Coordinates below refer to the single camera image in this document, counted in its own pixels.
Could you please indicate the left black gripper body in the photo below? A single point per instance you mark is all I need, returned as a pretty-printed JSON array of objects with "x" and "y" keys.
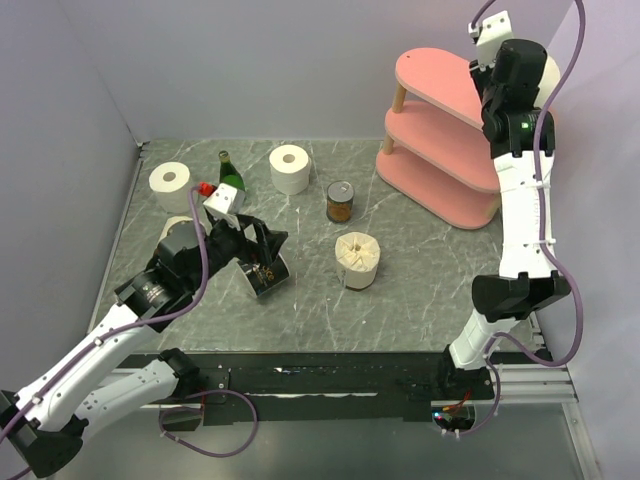
[{"x": 225, "y": 242}]

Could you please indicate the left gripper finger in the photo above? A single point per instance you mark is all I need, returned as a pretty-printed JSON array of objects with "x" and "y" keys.
[
  {"x": 271, "y": 243},
  {"x": 252, "y": 241}
]

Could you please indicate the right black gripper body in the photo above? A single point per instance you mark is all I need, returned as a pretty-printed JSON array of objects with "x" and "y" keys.
[{"x": 485, "y": 87}]

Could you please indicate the white paper towel roll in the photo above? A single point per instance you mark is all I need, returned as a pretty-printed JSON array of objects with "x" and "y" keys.
[
  {"x": 549, "y": 80},
  {"x": 171, "y": 183},
  {"x": 290, "y": 169}
]

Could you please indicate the cream paper roll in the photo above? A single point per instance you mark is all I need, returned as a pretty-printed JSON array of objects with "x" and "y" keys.
[{"x": 357, "y": 258}]

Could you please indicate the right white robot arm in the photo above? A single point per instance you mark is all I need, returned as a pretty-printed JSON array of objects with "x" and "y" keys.
[{"x": 522, "y": 143}]

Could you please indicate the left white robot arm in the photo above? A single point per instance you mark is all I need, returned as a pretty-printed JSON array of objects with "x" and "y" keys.
[{"x": 49, "y": 420}]

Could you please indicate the pink three-tier shelf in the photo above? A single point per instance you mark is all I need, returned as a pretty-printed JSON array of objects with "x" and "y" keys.
[{"x": 434, "y": 151}]

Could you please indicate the black wrapped paper roll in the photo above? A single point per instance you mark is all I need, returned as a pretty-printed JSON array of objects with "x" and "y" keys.
[{"x": 259, "y": 279}]

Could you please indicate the printed wrapped paper roll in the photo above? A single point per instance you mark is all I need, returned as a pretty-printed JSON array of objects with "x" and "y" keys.
[{"x": 174, "y": 225}]

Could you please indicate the green glass bottle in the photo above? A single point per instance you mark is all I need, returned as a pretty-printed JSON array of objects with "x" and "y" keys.
[{"x": 230, "y": 179}]

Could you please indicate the brown glass jar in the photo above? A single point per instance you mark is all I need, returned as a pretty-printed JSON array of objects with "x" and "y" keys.
[{"x": 340, "y": 197}]

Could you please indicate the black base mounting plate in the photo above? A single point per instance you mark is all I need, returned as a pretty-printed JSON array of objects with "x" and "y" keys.
[{"x": 309, "y": 386}]

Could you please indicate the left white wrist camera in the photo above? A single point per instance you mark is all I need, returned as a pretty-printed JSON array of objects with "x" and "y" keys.
[{"x": 224, "y": 201}]

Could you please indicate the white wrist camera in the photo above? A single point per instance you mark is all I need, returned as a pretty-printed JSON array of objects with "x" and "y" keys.
[
  {"x": 488, "y": 37},
  {"x": 224, "y": 201}
]

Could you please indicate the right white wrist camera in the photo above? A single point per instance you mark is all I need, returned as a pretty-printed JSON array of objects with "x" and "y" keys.
[{"x": 488, "y": 37}]

